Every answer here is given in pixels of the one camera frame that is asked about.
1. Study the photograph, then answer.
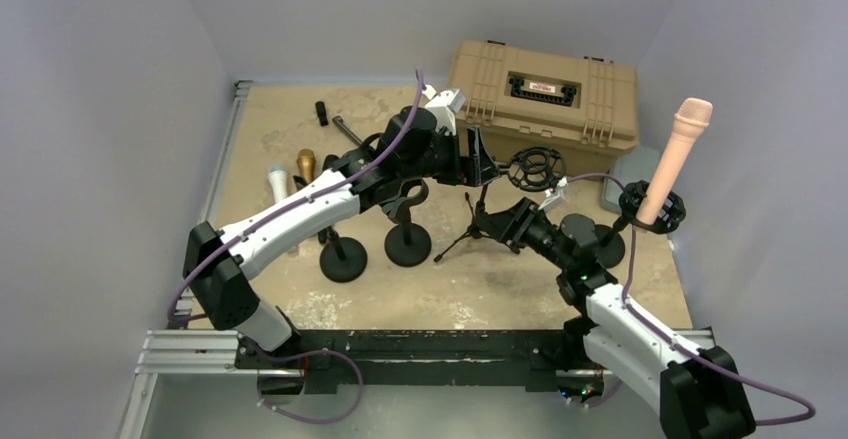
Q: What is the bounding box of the black tripod shock-mount stand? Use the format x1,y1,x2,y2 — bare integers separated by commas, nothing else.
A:
451,146,567,246

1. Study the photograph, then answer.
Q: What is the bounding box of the pink microphone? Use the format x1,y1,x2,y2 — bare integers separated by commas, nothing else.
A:
636,98,713,224

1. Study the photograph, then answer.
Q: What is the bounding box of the black round-base mic stand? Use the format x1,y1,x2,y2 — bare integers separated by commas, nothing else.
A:
381,179,432,267

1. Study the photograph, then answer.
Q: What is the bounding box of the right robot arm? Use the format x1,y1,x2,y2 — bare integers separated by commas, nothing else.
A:
475,198,756,438

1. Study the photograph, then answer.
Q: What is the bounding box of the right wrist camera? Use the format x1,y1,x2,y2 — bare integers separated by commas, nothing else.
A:
539,177,568,213

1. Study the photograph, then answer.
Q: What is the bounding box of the grey pad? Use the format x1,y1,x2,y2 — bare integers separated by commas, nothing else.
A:
599,145,661,214

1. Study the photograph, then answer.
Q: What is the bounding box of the tan plastic case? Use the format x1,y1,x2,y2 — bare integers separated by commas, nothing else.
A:
448,40,640,176

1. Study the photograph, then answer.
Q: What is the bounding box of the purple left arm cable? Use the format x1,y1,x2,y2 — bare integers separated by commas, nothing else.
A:
165,68,427,328

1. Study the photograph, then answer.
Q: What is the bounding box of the small black cylinder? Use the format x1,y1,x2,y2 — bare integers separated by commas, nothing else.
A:
315,101,329,127

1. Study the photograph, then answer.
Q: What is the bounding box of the black microphone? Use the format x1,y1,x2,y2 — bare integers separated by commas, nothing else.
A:
322,154,339,171

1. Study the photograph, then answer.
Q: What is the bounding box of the black shock-mount round stand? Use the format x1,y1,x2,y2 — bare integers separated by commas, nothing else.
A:
592,180,688,270

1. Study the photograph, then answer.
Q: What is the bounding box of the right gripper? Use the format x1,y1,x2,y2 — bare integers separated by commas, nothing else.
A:
473,196,571,271

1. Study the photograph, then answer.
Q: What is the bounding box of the dark metal L bracket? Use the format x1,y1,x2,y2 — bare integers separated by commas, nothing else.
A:
331,116,363,146

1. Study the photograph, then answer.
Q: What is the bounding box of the gold microphone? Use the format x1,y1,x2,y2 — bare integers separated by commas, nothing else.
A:
296,148,316,184

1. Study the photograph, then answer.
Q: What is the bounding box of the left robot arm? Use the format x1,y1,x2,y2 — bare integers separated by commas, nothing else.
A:
184,106,501,368

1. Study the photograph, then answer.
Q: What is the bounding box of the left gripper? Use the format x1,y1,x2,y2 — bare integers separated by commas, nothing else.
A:
399,126,499,188

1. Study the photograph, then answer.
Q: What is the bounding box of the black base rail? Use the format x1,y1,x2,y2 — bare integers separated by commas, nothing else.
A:
234,329,615,400

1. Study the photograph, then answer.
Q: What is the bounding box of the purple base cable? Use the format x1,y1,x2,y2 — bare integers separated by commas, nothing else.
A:
245,346,366,426

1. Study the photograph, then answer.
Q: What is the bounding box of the black clip mic stand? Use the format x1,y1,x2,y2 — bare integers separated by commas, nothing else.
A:
318,227,368,283

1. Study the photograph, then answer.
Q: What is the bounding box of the white microphone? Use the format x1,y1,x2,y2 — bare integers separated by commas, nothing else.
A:
267,164,289,203

